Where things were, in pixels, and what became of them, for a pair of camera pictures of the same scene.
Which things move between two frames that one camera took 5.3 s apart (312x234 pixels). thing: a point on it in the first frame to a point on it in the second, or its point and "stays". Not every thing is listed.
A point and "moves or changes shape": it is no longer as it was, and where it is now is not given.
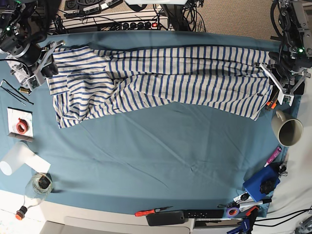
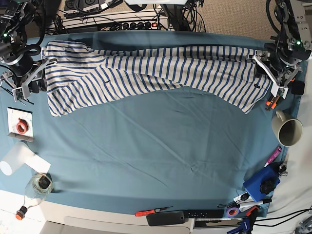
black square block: (300, 90) stays
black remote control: (204, 213) stays
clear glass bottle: (41, 185) stays
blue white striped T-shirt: (89, 82) moves or changes shape
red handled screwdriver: (144, 212) stays
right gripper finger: (49, 70) to (43, 84)
